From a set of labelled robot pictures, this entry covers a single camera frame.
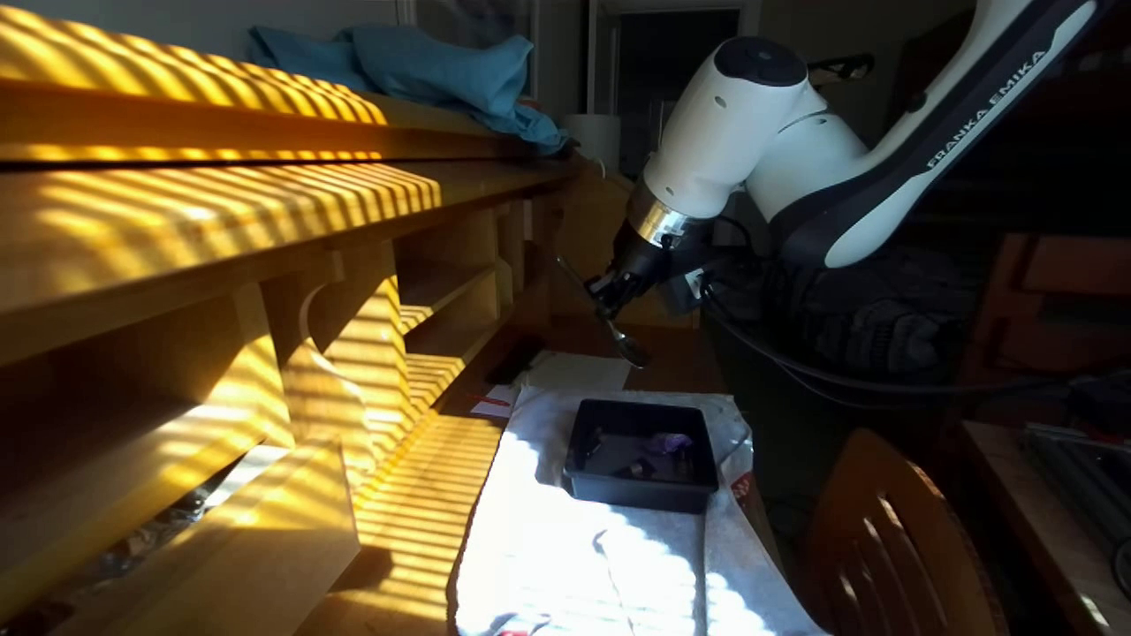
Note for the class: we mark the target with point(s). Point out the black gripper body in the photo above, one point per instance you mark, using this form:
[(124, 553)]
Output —
[(647, 269)]

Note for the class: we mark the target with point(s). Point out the purple candy packet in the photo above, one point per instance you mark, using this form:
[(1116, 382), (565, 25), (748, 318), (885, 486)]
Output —
[(674, 445)]

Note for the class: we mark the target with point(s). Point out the white paper sheet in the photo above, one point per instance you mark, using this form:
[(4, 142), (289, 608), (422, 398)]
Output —
[(579, 375)]

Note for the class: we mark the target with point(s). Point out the blue cloth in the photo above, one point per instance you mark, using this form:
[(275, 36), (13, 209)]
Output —
[(446, 71)]

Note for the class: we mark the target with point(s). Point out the white towel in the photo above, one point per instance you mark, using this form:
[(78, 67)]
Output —
[(568, 553)]

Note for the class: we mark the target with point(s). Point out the small printed paper scrap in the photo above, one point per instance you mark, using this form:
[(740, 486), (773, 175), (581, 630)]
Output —
[(497, 406)]

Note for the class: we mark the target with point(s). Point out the wooden desk hutch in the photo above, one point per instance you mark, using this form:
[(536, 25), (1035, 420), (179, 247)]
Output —
[(179, 234)]

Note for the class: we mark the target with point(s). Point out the wooden side table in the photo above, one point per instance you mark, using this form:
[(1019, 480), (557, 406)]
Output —
[(1036, 532)]

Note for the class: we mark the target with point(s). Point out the black plastic tray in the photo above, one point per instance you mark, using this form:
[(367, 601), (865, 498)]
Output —
[(641, 488)]

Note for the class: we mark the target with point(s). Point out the black desk lamp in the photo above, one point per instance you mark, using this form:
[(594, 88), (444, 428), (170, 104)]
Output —
[(841, 64)]

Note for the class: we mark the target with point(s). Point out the striped couch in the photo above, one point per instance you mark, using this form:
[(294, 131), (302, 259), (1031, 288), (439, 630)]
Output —
[(905, 340)]

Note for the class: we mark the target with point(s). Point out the orange wooden chair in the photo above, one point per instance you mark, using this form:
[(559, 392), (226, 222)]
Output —
[(1071, 265)]

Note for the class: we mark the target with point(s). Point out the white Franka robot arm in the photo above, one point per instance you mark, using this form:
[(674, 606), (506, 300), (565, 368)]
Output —
[(779, 129)]

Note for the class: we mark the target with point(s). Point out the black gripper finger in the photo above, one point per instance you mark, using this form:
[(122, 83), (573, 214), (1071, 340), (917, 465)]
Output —
[(639, 322), (620, 328)]

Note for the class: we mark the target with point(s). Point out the grey flat electronic device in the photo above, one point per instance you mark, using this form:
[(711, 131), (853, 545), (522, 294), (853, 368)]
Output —
[(1096, 480)]

